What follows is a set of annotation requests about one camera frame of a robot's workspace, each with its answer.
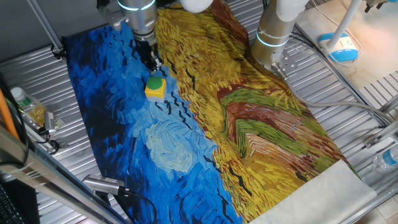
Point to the yellow box green push button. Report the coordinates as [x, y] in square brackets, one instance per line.
[155, 88]

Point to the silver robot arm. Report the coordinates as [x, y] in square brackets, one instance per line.
[140, 15]

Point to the grey metal pole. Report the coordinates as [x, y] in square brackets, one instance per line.
[45, 26]

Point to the painted blue yellow cloth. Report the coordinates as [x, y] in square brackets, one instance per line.
[186, 155]

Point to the aluminium frame bar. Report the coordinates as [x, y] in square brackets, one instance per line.
[56, 186]

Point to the black keyboard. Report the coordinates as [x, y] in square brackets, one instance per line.
[9, 208]

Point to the white lamp blue base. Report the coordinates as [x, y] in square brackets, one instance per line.
[342, 46]

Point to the clear water bottle blue label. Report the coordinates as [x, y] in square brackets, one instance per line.
[387, 158]

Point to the metal corner bracket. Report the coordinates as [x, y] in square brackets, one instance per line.
[371, 141]

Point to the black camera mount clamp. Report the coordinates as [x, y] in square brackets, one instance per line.
[53, 145]

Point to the aluminium profile rail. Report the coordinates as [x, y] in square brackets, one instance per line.
[387, 107]

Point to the silver depth camera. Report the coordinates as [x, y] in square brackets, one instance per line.
[101, 183]

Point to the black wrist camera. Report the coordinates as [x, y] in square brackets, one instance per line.
[102, 2]

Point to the light marbled board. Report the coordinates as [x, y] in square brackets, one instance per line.
[376, 46]

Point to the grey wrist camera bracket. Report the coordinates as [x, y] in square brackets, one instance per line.
[110, 17]

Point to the black pole clamp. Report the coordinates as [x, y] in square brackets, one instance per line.
[58, 52]

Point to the silver base mounting plate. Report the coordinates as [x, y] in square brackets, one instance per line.
[287, 60]

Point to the plastic bottle yellow liquid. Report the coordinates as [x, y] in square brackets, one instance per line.
[29, 107]

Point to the dark metal fixture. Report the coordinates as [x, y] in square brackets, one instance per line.
[374, 4]

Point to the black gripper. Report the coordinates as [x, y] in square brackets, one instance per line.
[143, 51]

